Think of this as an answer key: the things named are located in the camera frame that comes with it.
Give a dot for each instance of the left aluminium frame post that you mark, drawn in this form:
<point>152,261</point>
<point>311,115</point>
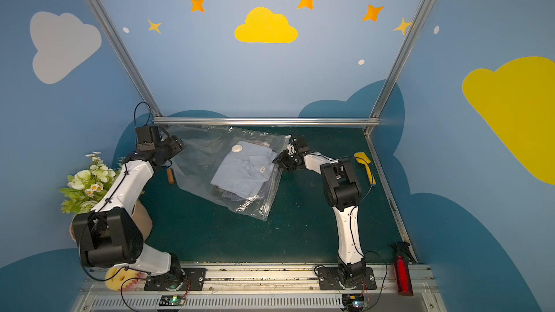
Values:
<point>108,27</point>

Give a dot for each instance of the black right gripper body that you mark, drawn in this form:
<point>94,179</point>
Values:
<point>287,158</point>

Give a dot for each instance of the green circuit board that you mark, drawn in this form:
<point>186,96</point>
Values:
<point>171,301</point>
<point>353,303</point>

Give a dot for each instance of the aluminium frame post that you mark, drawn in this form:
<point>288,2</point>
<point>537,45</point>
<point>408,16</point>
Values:
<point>419,19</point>
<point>108,27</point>

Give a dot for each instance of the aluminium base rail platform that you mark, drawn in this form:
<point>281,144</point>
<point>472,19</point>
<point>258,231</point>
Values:
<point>268,287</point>

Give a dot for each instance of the yellow toy shovel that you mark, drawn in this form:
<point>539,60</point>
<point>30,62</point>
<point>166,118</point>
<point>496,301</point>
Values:
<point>363,159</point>

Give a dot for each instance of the light blue shirt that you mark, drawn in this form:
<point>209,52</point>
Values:
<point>245,172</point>

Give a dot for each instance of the left green circuit board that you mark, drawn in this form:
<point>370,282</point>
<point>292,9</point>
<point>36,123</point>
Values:
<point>171,301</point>

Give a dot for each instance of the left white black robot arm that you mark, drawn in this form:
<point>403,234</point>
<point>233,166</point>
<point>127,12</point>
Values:
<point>108,237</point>

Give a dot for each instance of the yellow smiley face sponge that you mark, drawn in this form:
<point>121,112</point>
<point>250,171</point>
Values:
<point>118,279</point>

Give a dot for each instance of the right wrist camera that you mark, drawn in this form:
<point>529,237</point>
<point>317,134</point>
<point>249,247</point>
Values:
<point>298,146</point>

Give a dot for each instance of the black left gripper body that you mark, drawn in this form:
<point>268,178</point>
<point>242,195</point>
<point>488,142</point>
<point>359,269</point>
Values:
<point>172,146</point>

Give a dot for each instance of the horizontal aluminium frame rail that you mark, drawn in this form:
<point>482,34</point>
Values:
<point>270,122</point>

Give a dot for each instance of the right green circuit board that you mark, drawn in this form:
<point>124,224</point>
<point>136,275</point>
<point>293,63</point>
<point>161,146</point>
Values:
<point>353,303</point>

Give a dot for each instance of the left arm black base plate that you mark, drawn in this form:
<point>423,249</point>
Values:
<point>190,279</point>

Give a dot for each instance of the right aluminium frame post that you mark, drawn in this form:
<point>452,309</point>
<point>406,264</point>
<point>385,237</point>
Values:
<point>419,19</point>

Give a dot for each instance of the white vacuum bag valve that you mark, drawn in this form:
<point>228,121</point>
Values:
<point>237,148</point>

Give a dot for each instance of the flower bouquet in paper wrap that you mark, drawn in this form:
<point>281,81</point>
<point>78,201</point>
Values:
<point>88,187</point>

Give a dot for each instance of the clear plastic vacuum bag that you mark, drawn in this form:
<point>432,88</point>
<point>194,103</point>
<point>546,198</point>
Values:
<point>206,147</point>

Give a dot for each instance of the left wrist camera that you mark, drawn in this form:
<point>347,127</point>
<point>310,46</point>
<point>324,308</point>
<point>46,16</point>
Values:
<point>148,138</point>

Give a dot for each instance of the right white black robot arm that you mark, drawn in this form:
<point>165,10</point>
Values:
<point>343,193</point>

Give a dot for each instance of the red spray bottle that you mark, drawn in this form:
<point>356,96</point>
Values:
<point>403,258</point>

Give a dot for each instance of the dark plaid shirt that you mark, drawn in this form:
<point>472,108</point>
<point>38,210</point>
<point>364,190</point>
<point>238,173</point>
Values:
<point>239,202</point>

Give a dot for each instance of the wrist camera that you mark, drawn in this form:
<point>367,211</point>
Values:
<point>148,138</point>
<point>298,146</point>

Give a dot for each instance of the teal hand rake wooden handle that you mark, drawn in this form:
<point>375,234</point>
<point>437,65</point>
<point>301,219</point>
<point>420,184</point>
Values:
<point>170,175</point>

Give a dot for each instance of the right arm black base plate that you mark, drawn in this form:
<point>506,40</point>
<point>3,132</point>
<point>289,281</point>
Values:
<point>331,278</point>

